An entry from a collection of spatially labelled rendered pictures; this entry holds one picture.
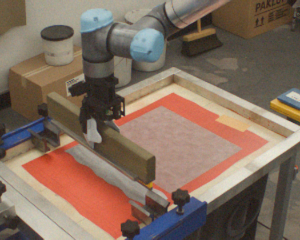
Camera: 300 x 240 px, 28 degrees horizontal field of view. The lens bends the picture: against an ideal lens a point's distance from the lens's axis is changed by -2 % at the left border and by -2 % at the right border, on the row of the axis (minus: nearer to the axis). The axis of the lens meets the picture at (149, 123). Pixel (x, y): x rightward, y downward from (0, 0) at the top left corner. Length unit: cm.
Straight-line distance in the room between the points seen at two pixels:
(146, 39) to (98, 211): 48
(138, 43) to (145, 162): 28
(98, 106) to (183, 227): 35
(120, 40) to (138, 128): 56
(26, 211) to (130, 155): 28
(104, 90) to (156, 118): 50
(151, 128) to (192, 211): 47
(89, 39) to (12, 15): 234
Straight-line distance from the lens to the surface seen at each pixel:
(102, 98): 143
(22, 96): 371
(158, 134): 181
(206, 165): 169
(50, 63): 372
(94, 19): 135
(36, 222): 139
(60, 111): 163
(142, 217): 145
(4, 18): 361
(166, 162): 169
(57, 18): 393
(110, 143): 148
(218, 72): 426
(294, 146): 175
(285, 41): 484
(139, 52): 131
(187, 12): 137
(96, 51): 137
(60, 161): 172
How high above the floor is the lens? 195
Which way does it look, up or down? 32 degrees down
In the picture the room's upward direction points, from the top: straight up
